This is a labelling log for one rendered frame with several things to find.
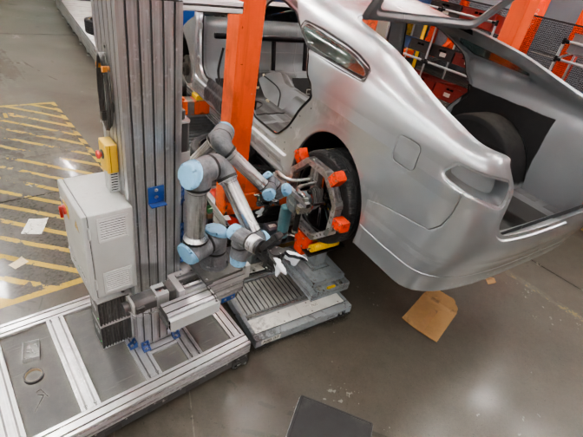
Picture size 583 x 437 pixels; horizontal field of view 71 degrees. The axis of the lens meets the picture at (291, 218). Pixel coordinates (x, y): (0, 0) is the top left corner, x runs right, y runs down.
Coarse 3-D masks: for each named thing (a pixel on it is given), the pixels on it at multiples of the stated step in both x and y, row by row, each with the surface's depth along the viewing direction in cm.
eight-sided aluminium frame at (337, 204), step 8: (304, 160) 274; (312, 160) 266; (296, 168) 284; (304, 168) 285; (320, 168) 260; (328, 168) 260; (296, 176) 293; (328, 176) 255; (296, 184) 295; (328, 184) 256; (328, 192) 257; (336, 192) 259; (336, 200) 254; (336, 208) 254; (336, 216) 263; (304, 224) 296; (328, 224) 264; (304, 232) 290; (312, 232) 286; (320, 232) 273; (328, 232) 265
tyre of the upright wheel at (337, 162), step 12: (324, 156) 267; (336, 156) 264; (348, 156) 267; (336, 168) 260; (348, 168) 259; (348, 180) 255; (348, 192) 254; (360, 192) 259; (348, 204) 256; (360, 204) 259; (348, 216) 258; (324, 240) 285; (336, 240) 274
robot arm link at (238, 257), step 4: (232, 248) 173; (232, 252) 174; (236, 252) 172; (240, 252) 172; (244, 252) 173; (248, 252) 176; (232, 256) 174; (236, 256) 173; (240, 256) 173; (244, 256) 174; (248, 256) 177; (232, 260) 176; (236, 260) 174; (240, 260) 175; (244, 260) 176; (232, 264) 177; (236, 264) 176; (240, 264) 176; (244, 264) 178
